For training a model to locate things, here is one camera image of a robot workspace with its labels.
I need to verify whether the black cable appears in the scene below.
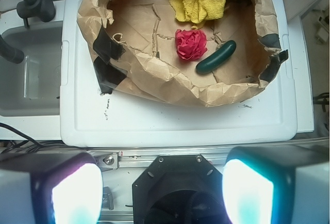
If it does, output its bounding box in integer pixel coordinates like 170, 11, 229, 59
0, 122, 62, 155

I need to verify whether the dark green toy cucumber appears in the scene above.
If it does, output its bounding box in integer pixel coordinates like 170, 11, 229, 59
195, 40, 237, 75

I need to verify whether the white plastic tray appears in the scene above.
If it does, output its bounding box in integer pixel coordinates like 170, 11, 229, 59
60, 0, 298, 148

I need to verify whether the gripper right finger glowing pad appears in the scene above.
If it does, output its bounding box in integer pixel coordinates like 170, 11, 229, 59
222, 145, 329, 223

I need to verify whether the black octagonal mount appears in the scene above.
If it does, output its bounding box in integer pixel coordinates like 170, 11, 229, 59
132, 154, 230, 223

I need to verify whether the aluminium rail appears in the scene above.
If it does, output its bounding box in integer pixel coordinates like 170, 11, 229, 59
88, 145, 237, 168

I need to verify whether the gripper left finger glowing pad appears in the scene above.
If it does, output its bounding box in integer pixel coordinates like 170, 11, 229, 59
1, 152, 103, 223

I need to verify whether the crumpled brown paper bag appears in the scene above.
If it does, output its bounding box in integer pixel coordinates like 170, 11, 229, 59
77, 0, 288, 107

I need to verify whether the clear plastic container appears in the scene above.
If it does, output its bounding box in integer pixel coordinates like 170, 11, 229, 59
23, 55, 62, 100

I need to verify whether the red crumpled cloth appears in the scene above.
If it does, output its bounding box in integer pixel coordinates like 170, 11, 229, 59
175, 29, 207, 61

